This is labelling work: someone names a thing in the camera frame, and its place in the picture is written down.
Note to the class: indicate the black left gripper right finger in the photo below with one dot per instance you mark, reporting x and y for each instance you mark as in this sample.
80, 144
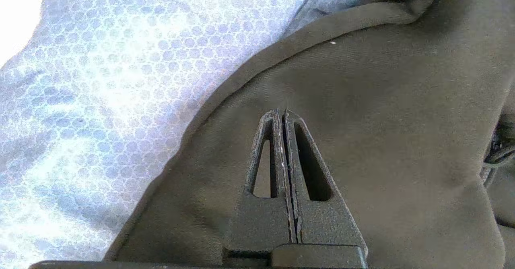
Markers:
326, 224

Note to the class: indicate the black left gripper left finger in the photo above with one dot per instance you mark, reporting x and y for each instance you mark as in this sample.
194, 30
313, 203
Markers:
257, 224

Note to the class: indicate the black garment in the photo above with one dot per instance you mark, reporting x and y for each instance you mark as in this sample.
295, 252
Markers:
362, 120

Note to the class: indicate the blue bed sheet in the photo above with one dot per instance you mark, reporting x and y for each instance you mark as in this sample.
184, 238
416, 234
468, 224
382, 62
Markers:
100, 100

